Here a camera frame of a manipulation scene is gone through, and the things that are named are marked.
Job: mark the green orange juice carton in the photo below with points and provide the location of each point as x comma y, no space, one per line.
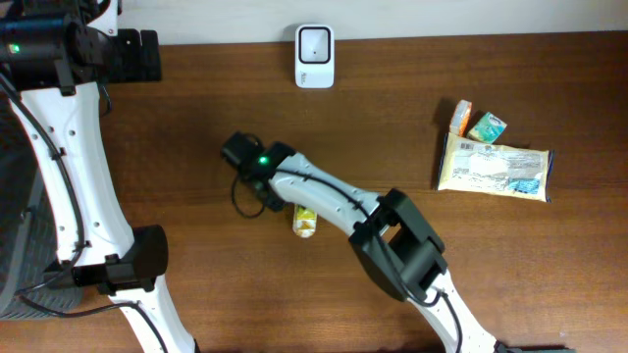
304,222

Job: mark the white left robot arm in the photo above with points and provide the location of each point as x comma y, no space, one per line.
57,59

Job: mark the white barcode scanner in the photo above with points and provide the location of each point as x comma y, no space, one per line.
314,56

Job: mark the cream yellow snack bag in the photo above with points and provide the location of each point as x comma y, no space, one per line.
472,166

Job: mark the teal small drink carton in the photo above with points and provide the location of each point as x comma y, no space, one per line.
488,129

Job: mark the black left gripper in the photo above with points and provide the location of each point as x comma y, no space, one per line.
135,68

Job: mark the dark grey plastic basket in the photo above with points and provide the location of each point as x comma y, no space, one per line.
28,233

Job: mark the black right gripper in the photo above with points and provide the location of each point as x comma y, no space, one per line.
275,204

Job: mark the orange small drink carton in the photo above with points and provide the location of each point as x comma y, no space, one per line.
460,117

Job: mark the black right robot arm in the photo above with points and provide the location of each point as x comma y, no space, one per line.
395,245

